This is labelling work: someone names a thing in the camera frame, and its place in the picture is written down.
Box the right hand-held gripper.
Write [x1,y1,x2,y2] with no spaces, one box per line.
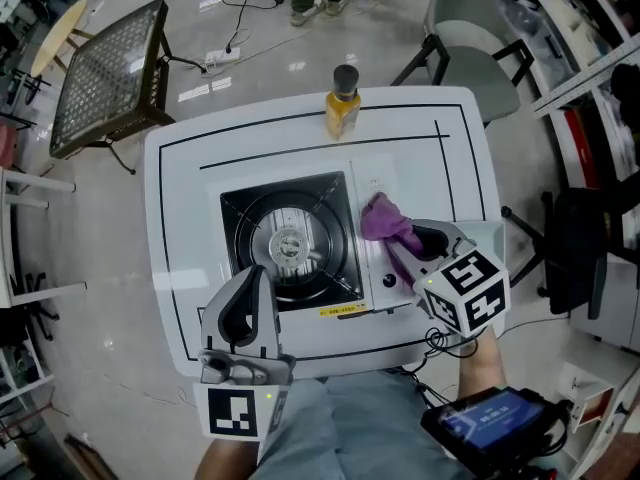
[384,217,511,339]

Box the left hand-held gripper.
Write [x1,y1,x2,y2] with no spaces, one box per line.
[192,264,297,442]

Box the purple cloth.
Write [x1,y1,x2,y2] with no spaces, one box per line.
[360,191,426,289]

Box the white portable gas stove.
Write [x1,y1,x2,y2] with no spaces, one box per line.
[205,155,416,319]

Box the person's left forearm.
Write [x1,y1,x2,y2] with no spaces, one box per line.
[193,435,261,480]

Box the person's right forearm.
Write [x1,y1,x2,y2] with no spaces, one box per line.
[452,330,509,409]

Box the white table with black lines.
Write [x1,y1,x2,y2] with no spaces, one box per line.
[143,86,506,379]

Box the black office chair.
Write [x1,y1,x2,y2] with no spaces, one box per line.
[501,177,640,319]

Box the yellow bottle with black cap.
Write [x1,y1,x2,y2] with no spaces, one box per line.
[324,64,362,142]

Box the black wrist-mounted screen device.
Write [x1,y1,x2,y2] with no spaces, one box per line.
[420,386,571,474]

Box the pale grey cabinet red sticker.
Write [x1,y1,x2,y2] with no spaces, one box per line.
[569,252,640,354]

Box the white nightstand with drawer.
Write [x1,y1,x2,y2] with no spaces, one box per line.
[557,360,640,474]

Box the white metal shelving unit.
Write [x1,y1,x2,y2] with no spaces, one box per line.
[492,0,640,189]

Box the row of clear storage boxes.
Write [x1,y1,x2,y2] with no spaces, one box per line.
[499,0,576,89]

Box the white side table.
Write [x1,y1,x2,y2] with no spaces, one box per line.
[0,167,89,309]

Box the white power strip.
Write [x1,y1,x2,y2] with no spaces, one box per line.
[204,46,242,69]

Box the round wooden table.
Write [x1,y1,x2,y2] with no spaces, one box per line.
[30,0,94,77]

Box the black wire mesh table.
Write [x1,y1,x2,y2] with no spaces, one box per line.
[48,0,206,175]

